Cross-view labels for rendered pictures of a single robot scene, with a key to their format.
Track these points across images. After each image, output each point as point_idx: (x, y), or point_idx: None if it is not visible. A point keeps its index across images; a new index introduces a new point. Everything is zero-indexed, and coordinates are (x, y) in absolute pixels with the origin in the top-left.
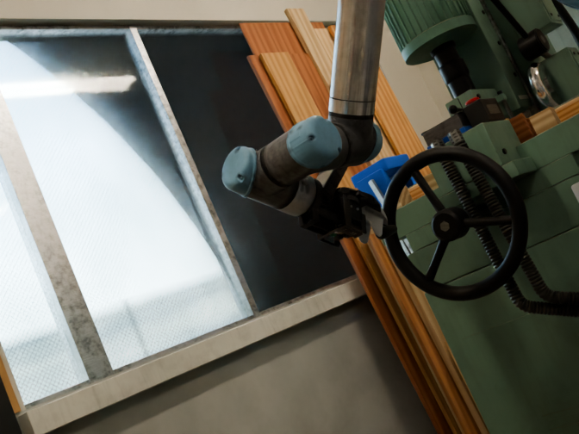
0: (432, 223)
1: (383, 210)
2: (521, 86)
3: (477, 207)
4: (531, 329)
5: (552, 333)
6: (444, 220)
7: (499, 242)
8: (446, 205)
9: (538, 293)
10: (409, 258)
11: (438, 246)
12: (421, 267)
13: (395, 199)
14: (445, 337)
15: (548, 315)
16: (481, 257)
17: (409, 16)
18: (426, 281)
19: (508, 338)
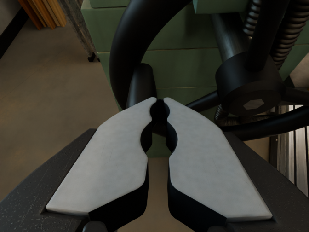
0: (239, 96)
1: (135, 30)
2: None
3: (238, 12)
4: (183, 95)
5: (196, 99)
6: (262, 98)
7: (203, 34)
8: (214, 5)
9: (244, 123)
10: (84, 14)
11: (207, 107)
12: (100, 29)
13: (180, 10)
14: (110, 85)
15: (201, 90)
16: (175, 41)
17: None
18: (161, 127)
19: (163, 95)
